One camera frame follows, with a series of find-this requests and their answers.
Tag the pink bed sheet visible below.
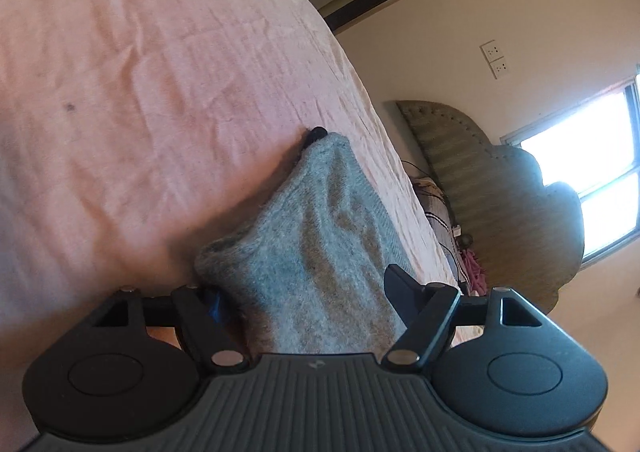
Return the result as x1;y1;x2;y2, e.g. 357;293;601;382
1;0;452;451

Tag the white wall socket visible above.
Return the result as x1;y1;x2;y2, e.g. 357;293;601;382
489;57;510;80
480;40;503;64

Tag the magenta cloth at headboard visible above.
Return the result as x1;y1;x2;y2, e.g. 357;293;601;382
461;249;488;296

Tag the grey and navy knit sweater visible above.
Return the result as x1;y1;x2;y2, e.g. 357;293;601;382
195;127;411;357

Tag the olive upholstered headboard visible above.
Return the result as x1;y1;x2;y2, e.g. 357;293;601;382
397;100;585;313

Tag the striped pillow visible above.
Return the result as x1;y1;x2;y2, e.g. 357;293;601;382
411;176;470;295

